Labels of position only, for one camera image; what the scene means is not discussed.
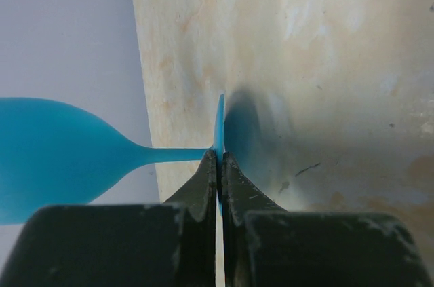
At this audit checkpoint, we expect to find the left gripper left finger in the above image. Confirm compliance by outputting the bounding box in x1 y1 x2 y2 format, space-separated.
1 151 217 286

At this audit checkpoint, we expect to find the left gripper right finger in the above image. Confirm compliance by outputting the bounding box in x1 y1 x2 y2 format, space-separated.
221 153 433 286

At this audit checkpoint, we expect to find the blue wine glass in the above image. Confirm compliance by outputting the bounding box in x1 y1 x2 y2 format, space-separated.
1 97 205 225

